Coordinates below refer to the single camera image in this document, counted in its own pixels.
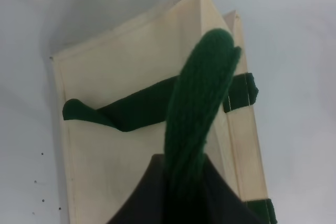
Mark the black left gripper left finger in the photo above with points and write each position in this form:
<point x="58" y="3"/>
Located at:
<point x="147" y="202"/>

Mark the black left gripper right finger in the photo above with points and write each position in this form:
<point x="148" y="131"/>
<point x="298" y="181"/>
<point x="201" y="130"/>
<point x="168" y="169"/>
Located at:
<point x="222" y="205"/>

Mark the white linen bag green handles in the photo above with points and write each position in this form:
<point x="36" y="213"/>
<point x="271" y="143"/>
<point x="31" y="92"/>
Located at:
<point x="172" y="81"/>

